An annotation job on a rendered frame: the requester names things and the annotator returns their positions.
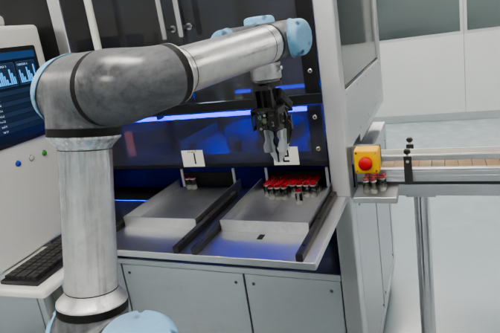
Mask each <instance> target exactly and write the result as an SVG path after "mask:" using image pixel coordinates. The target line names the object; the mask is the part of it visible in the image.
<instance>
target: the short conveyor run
mask: <svg viewBox="0 0 500 333"><path fill-rule="evenodd" d="M406 141H407V142H408V144H406V149H381V153H382V167H381V169H380V171H379V173H378V174H380V173H385V174H386V181H387V184H399V185H400V194H399V195H482V196H500V146H475V147H451V148H427V149H414V144H413V143H411V142H412V141H413V138H412V137H407V138H406ZM364 176H365V173H356V185H357V188H358V186H359V185H362V183H363V181H362V179H363V178H364Z"/></svg>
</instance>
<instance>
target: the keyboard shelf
mask: <svg viewBox="0 0 500 333"><path fill-rule="evenodd" d="M45 248H46V247H41V248H40V249H38V250H36V251H35V252H33V253H32V254H31V255H29V256H27V257H26V258H24V259H23V260H22V261H20V262H18V263H17V264H16V265H14V266H13V267H12V268H10V269H8V270H7V271H5V272H4V273H3V274H1V275H0V279H4V278H5V275H7V274H8V273H10V272H11V271H12V270H14V269H15V268H17V267H19V266H20V265H21V264H23V263H24V262H26V261H27V260H29V259H30V258H31V257H33V256H35V255H36V254H38V253H39V252H40V251H41V250H43V249H45ZM63 283H64V273H63V267H62V268H61V269H59V270H58V271H57V272H56V273H55V274H53V275H52V276H51V277H49V278H48V279H46V281H44V282H43V283H42V284H40V285H39V286H29V285H3V284H1V283H0V296H8V297H30V298H41V299H42V298H46V297H47V296H48V295H50V294H51V293H52V292H53V291H55V290H56V289H57V288H59V287H60V286H61V285H62V284H63Z"/></svg>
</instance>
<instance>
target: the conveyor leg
mask: <svg viewBox="0 0 500 333"><path fill-rule="evenodd" d="M406 197H414V220H415V233H416V246H417V270H418V283H419V296H420V322H421V333H436V319H435V289H434V273H433V258H432V228H431V212H430V197H436V195H407V196H406Z"/></svg>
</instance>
